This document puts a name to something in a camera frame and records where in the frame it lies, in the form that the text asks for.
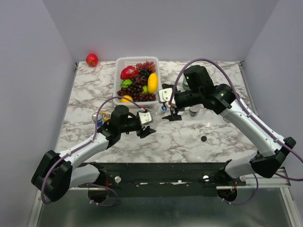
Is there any blue white bottle cap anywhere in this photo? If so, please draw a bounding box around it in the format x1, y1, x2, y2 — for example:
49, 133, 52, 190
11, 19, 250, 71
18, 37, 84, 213
160, 106, 167, 112

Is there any clear bottle dark label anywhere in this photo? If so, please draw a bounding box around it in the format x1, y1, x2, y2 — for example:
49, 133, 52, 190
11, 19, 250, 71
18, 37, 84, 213
189, 105, 201, 117

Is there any clear plastic bottle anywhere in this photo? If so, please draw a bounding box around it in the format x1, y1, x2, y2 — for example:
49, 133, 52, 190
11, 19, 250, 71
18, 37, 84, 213
154, 105, 167, 116

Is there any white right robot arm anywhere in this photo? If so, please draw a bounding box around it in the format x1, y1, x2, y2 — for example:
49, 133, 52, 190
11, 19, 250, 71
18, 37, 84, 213
158, 65, 296, 185

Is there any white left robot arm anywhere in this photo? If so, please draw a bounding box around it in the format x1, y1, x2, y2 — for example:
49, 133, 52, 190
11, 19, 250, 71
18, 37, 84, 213
31, 105, 156, 204

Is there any clear bottle green label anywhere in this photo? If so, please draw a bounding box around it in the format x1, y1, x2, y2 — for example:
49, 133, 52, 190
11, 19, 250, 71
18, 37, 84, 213
182, 76, 189, 90

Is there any yellow mango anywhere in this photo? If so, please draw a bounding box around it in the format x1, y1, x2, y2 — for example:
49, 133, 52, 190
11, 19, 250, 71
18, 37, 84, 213
147, 73, 158, 94

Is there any dark grape bunch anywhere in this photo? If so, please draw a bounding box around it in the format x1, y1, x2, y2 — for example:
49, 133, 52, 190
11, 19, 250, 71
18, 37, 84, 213
139, 69, 153, 78

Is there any red grape bunch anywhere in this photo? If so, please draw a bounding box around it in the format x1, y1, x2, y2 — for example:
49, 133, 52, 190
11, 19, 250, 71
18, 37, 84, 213
116, 61, 160, 102

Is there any yellow M&M candy bag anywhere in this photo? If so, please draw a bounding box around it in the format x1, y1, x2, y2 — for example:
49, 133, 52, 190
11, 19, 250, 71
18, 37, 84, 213
99, 111, 111, 123

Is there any red dragon fruit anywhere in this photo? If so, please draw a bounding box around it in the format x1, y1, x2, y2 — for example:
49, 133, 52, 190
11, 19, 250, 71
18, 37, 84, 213
120, 66, 139, 80

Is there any red bull can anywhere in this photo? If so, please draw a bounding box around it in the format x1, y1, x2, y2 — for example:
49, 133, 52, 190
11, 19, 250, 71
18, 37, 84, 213
91, 112, 104, 128

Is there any white plastic fruit basket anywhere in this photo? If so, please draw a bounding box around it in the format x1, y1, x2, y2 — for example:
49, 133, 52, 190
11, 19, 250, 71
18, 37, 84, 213
113, 56, 161, 107

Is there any red apple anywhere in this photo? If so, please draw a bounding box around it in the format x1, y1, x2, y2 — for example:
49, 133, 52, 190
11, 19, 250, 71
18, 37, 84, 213
86, 53, 98, 67

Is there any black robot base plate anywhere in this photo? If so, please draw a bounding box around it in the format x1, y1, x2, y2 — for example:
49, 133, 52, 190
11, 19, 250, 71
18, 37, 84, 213
91, 162, 248, 198

